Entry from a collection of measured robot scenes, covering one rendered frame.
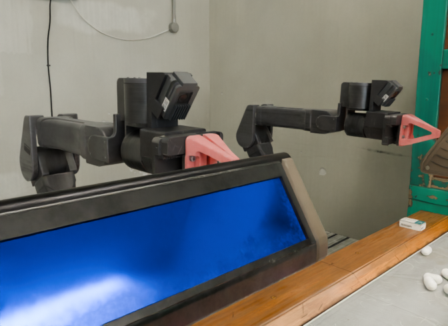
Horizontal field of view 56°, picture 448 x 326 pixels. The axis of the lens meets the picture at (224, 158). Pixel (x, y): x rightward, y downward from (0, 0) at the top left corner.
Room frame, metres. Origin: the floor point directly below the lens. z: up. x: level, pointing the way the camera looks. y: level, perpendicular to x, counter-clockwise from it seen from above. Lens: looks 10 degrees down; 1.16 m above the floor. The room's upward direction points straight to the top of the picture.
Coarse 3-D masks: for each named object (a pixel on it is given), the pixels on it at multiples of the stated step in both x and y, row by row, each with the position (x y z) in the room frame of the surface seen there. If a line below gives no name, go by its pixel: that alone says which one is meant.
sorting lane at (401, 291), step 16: (416, 256) 1.00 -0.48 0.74; (432, 256) 1.00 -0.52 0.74; (400, 272) 0.91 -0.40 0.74; (416, 272) 0.91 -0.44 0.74; (432, 272) 0.91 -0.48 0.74; (368, 288) 0.83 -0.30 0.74; (384, 288) 0.83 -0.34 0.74; (400, 288) 0.83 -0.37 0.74; (416, 288) 0.83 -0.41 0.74; (336, 304) 0.76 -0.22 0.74; (352, 304) 0.76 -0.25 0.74; (368, 304) 0.76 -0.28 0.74; (384, 304) 0.76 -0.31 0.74; (400, 304) 0.76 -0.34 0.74; (416, 304) 0.76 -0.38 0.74; (432, 304) 0.76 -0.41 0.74; (320, 320) 0.71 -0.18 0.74; (336, 320) 0.71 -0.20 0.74; (352, 320) 0.71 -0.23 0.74; (368, 320) 0.71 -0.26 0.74; (384, 320) 0.71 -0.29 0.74; (400, 320) 0.71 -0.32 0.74; (416, 320) 0.71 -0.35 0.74; (432, 320) 0.71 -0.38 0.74
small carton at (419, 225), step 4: (400, 220) 1.15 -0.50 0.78; (404, 220) 1.15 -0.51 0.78; (408, 220) 1.15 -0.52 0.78; (412, 220) 1.15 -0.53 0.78; (416, 220) 1.15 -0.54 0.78; (400, 224) 1.15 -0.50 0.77; (404, 224) 1.14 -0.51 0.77; (408, 224) 1.13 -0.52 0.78; (412, 224) 1.13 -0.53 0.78; (416, 224) 1.12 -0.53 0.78; (420, 224) 1.11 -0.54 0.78; (424, 224) 1.12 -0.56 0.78; (408, 228) 1.13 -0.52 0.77; (412, 228) 1.13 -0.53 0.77; (416, 228) 1.12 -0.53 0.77; (420, 228) 1.11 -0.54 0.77; (424, 228) 1.13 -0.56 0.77
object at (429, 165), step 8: (440, 136) 0.56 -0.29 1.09; (440, 144) 0.56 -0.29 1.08; (432, 152) 0.57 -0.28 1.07; (440, 152) 0.56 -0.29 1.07; (424, 160) 0.57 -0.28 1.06; (432, 160) 0.57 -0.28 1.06; (440, 160) 0.56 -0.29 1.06; (424, 168) 0.57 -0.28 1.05; (432, 168) 0.56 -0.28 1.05; (440, 168) 0.56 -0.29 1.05
